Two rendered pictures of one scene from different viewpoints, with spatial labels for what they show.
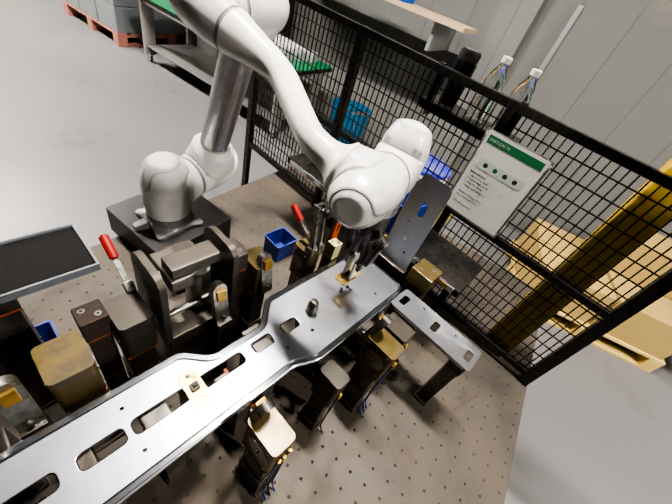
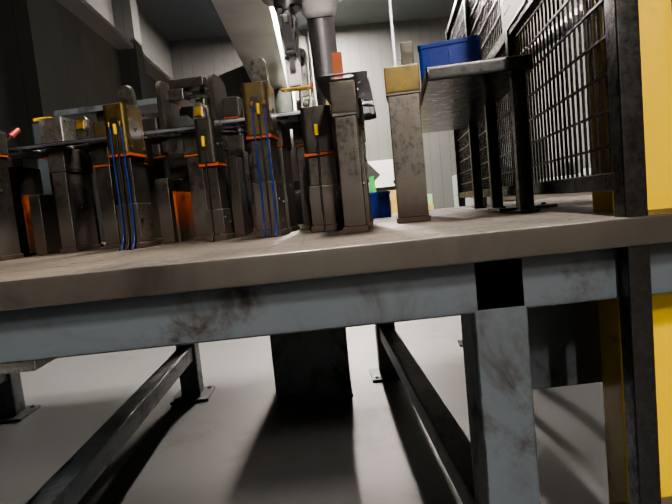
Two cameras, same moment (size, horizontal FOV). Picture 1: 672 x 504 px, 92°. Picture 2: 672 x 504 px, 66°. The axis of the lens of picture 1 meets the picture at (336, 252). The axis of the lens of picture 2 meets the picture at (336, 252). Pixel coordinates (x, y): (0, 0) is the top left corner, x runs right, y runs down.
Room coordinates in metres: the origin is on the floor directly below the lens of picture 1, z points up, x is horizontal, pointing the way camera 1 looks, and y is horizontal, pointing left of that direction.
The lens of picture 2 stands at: (0.17, -1.39, 0.75)
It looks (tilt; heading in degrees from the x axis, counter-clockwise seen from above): 5 degrees down; 67
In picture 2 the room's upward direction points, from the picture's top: 6 degrees counter-clockwise
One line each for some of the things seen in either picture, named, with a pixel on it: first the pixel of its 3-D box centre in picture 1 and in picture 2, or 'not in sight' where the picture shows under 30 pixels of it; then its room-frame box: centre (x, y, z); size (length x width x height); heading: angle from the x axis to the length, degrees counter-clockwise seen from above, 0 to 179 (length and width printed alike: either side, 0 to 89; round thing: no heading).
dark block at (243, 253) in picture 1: (229, 297); (240, 166); (0.57, 0.25, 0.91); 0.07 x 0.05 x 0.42; 60
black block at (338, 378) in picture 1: (324, 402); (212, 181); (0.41, -0.12, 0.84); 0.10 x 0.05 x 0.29; 60
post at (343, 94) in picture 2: (441, 378); (349, 158); (0.61, -0.46, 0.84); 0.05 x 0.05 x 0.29; 60
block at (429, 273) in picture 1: (405, 302); (407, 146); (0.84, -0.31, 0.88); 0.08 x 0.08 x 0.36; 60
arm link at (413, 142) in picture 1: (398, 160); not in sight; (0.66, -0.05, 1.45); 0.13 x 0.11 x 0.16; 165
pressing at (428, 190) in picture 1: (412, 224); (392, 37); (0.89, -0.20, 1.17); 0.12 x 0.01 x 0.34; 60
